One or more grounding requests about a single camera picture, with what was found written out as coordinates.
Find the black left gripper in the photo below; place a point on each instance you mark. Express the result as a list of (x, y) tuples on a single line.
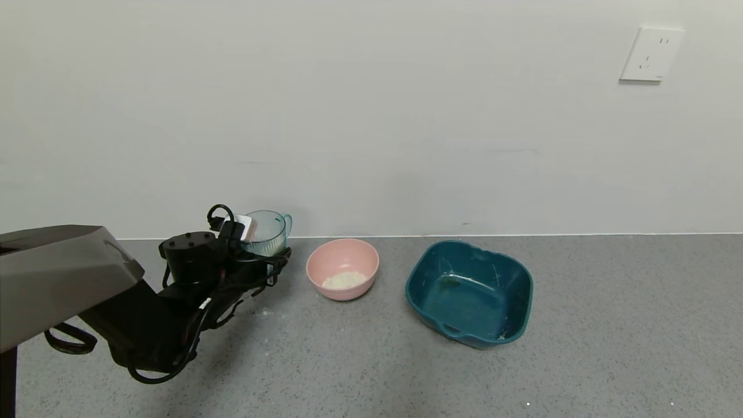
[(271, 273)]

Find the ribbed translucent teal cup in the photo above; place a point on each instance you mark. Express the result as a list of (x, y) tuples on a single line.
[(268, 232)]

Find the white powder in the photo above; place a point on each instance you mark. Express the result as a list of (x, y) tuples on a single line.
[(345, 281)]

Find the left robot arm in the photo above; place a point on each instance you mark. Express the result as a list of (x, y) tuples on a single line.
[(58, 278)]

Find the pink plastic bowl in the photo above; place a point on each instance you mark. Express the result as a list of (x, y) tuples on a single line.
[(342, 258)]

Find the dark teal square tray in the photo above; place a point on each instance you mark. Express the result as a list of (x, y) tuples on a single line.
[(470, 302)]

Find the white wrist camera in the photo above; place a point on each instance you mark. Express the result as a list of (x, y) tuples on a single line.
[(245, 227)]

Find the white wall socket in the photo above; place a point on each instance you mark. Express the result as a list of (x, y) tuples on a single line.
[(651, 54)]

